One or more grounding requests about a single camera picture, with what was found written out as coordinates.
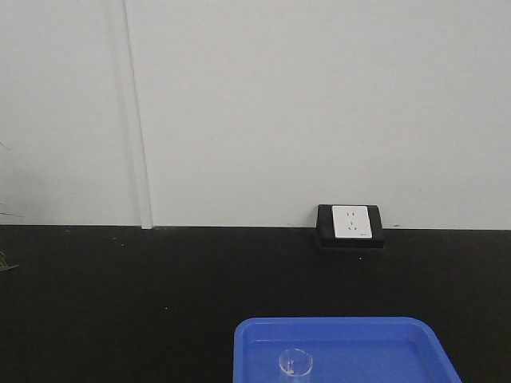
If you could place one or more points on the clear glass beaker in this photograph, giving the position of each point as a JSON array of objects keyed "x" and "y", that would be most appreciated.
[{"x": 296, "y": 363}]

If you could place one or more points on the blue plastic tray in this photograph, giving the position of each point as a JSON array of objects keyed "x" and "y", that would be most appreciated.
[{"x": 345, "y": 349}]

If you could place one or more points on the white socket in black housing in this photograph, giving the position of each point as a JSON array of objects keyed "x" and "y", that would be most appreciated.
[{"x": 349, "y": 227}]

